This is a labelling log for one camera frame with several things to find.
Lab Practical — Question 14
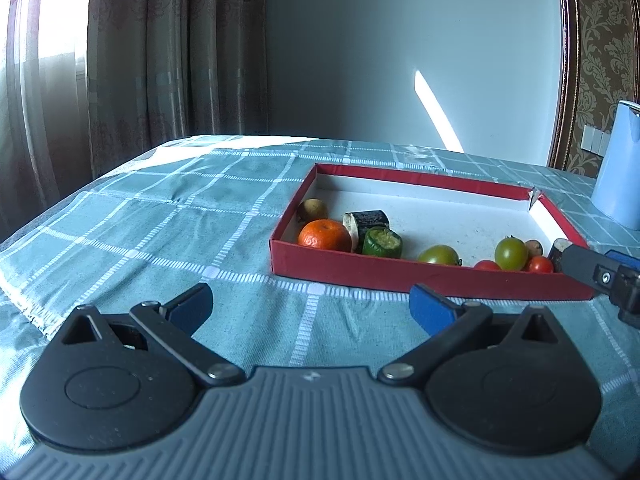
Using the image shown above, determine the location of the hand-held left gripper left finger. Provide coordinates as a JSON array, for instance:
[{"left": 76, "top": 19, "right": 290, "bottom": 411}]
[{"left": 60, "top": 282, "right": 246, "bottom": 387}]

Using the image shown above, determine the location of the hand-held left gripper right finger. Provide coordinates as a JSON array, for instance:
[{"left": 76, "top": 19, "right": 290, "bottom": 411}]
[{"left": 377, "top": 284, "right": 568, "bottom": 386}]

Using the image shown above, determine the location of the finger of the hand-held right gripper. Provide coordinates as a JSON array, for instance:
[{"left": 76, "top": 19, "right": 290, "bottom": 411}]
[
  {"left": 560, "top": 245, "right": 621, "bottom": 293},
  {"left": 602, "top": 249, "right": 640, "bottom": 273}
]

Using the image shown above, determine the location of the red cardboard box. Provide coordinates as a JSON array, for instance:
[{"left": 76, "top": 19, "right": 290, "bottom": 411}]
[{"left": 270, "top": 162, "right": 608, "bottom": 303}]

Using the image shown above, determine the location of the green tomato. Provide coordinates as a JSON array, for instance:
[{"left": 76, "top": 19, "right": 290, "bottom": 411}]
[
  {"left": 495, "top": 236, "right": 530, "bottom": 271},
  {"left": 417, "top": 244, "right": 463, "bottom": 267}
]

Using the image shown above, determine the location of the green cucumber piece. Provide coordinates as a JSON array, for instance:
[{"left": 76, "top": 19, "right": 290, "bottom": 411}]
[{"left": 362, "top": 227, "right": 403, "bottom": 259}]

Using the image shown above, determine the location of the blue electric kettle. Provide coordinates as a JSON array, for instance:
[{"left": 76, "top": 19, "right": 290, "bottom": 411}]
[{"left": 591, "top": 100, "right": 640, "bottom": 231}]

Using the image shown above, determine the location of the teal checked tablecloth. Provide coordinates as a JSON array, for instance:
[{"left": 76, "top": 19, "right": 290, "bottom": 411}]
[{"left": 0, "top": 135, "right": 640, "bottom": 480}]

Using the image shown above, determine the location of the orange mandarin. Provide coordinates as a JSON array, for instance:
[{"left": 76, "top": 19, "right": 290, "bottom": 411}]
[{"left": 298, "top": 219, "right": 352, "bottom": 252}]

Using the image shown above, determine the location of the brown kiwi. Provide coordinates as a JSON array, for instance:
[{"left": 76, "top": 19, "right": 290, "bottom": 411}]
[{"left": 297, "top": 198, "right": 329, "bottom": 223}]

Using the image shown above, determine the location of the patterned beige curtain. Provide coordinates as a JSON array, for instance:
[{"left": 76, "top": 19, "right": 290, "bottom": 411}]
[{"left": 87, "top": 0, "right": 271, "bottom": 181}]

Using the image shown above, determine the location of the sheer white curtain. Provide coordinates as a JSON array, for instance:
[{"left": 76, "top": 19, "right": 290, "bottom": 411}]
[{"left": 0, "top": 0, "right": 96, "bottom": 243}]

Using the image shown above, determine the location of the white wall switch panel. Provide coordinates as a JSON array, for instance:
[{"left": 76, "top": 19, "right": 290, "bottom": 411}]
[{"left": 582, "top": 124, "right": 610, "bottom": 153}]

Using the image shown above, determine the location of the brown wooden wall frame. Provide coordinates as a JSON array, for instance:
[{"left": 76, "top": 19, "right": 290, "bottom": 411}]
[{"left": 547, "top": 0, "right": 585, "bottom": 171}]

